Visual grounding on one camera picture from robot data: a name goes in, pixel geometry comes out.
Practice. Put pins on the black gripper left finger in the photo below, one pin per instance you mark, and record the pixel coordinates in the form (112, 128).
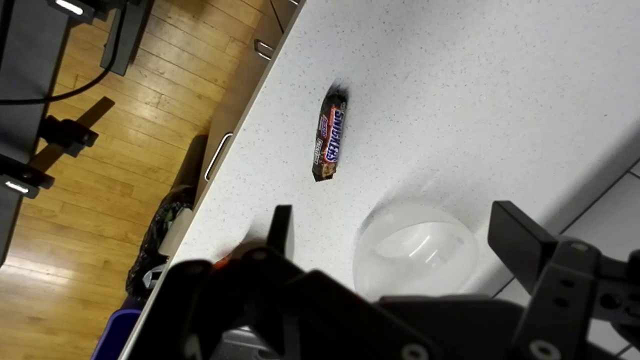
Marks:
(221, 293)

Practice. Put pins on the wooden base cabinet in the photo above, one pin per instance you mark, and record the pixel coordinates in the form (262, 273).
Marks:
(241, 86)

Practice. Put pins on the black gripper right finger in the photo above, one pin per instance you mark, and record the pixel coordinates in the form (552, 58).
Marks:
(567, 286)

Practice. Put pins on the translucent white plastic bowl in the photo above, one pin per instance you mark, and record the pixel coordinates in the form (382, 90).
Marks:
(413, 267)

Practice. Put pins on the blue plastic bin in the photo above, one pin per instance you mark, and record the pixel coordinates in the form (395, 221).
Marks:
(121, 336)

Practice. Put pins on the snickers chocolate bar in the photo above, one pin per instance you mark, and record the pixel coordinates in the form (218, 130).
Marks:
(332, 132)

